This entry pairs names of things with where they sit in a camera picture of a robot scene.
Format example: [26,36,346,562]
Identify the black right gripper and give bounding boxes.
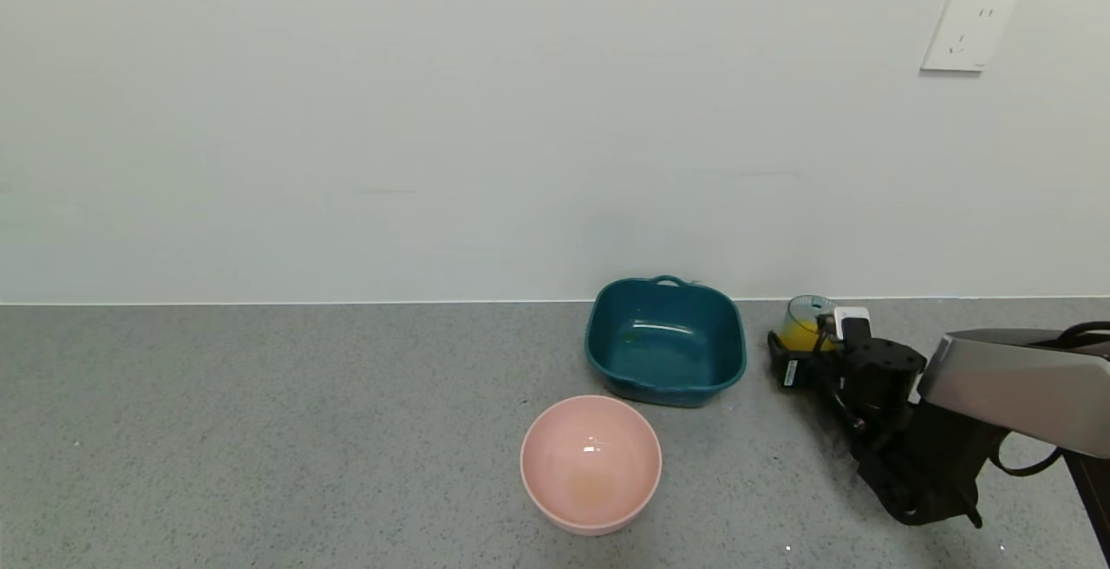
[767,330,828,389]

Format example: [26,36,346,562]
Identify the teal square plastic basin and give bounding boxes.
[585,276,748,409]

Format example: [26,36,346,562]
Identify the pink round bowl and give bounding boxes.
[520,395,663,537]

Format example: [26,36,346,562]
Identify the ribbed transparent plastic cup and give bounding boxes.
[780,295,839,353]

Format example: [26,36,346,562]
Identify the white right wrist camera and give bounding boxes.
[832,307,872,342]

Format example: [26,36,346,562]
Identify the orange juice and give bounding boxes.
[780,317,833,351]

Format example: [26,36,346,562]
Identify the black camera cable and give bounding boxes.
[813,313,872,435]

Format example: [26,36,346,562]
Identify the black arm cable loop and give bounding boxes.
[989,446,1064,478]

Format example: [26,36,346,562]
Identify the white wall socket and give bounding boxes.
[920,0,1017,75]

